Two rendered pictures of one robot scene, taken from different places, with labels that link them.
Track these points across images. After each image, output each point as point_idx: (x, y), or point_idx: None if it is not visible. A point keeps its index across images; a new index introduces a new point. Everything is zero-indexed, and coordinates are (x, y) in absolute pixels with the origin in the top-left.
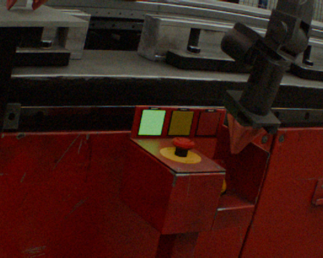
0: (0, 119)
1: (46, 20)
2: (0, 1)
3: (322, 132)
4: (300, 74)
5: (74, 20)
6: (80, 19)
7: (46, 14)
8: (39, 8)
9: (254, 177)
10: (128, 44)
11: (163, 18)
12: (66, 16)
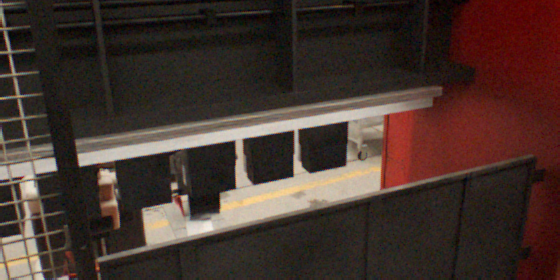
0: None
1: (183, 202)
2: (202, 217)
3: None
4: None
5: (169, 205)
6: (165, 207)
7: (179, 211)
8: (179, 219)
9: (68, 274)
10: None
11: (63, 278)
12: (169, 211)
